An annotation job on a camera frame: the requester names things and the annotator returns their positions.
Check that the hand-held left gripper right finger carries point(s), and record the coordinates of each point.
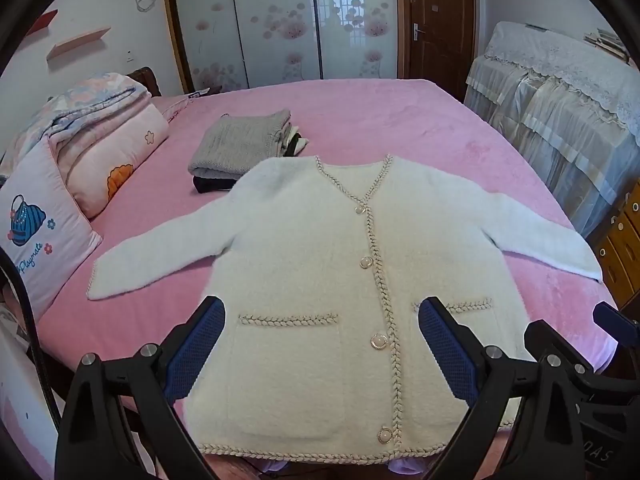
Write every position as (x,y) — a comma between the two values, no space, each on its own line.
(445,350)

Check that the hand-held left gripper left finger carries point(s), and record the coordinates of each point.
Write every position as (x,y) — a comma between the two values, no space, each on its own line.
(197,345)

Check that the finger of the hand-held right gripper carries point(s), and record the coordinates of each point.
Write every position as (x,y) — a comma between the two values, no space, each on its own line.
(607,317)
(550,335)

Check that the white fluffy cardigan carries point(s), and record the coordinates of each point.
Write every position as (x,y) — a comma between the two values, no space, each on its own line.
(300,240)

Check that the yellow wooden drawer cabinet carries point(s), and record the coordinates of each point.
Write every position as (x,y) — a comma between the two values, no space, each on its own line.
(625,245)

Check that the pale purple cloth item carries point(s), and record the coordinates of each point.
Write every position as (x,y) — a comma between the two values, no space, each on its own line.
(274,467)
(410,465)

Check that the black folded garment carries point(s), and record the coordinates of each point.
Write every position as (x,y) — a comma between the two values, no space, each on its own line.
(210,185)

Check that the white bedside cabinet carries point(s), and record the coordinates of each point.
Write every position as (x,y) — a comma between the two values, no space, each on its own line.
(15,385)

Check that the pink pillow with bag print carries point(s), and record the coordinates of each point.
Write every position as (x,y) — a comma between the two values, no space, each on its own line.
(45,230)

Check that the pink pillow orange flower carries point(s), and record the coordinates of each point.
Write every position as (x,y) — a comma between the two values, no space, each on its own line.
(115,160)

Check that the grey folded sweater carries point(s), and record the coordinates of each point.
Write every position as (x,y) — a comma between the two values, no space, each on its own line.
(235,140)

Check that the lace-covered furniture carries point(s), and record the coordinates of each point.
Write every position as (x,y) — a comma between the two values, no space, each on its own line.
(550,110)

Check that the pink bed blanket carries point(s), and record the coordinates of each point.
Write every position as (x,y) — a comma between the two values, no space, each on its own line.
(400,120)

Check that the flat pink pillow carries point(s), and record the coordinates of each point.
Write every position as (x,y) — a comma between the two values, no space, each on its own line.
(170,105)

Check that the small dark flat object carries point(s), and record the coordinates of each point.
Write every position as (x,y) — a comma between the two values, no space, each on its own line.
(201,92)

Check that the floral folded blanket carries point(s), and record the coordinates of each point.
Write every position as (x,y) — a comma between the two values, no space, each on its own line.
(75,105)

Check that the wooden headboard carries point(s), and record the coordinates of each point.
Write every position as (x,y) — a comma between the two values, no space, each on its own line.
(147,80)

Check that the brown wooden door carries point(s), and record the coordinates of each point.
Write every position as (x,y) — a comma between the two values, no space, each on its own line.
(440,35)

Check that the flower-print sliding wardrobe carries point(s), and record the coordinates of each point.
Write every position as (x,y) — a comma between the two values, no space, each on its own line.
(280,20)

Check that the red wall shelf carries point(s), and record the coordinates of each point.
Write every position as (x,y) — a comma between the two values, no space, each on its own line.
(42,22)

